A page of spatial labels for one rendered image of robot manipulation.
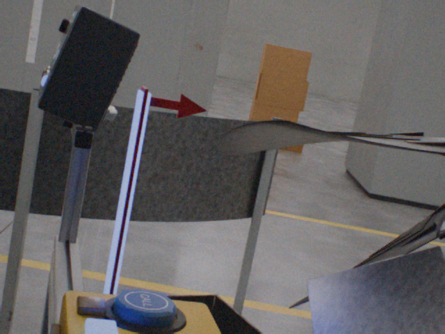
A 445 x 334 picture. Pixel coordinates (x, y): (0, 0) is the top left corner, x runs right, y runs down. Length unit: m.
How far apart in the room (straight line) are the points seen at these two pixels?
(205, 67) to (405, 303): 4.27
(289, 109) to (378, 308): 8.08
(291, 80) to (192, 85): 3.92
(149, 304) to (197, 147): 2.16
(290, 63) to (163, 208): 6.30
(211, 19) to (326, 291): 4.23
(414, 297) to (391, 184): 6.19
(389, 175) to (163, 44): 2.43
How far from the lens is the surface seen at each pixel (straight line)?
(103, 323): 0.44
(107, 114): 1.30
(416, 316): 0.76
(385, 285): 0.78
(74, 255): 1.20
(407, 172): 6.97
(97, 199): 2.50
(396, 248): 0.92
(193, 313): 0.49
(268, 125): 0.64
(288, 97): 8.80
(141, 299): 0.47
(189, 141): 2.59
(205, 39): 4.96
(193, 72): 4.97
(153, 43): 6.70
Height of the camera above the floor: 1.26
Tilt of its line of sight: 10 degrees down
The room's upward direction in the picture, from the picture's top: 11 degrees clockwise
